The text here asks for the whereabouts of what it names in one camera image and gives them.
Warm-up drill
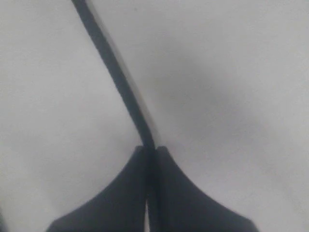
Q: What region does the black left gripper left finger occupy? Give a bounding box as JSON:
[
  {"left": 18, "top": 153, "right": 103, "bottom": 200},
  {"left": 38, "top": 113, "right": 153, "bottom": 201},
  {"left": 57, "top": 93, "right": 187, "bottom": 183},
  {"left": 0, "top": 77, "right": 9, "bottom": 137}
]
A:
[{"left": 47, "top": 146, "right": 149, "bottom": 232}]

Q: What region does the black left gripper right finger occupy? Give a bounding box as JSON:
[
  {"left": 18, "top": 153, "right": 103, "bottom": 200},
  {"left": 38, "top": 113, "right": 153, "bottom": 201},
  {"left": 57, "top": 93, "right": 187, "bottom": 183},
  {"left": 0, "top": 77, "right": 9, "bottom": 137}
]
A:
[{"left": 147, "top": 146, "right": 258, "bottom": 232}]

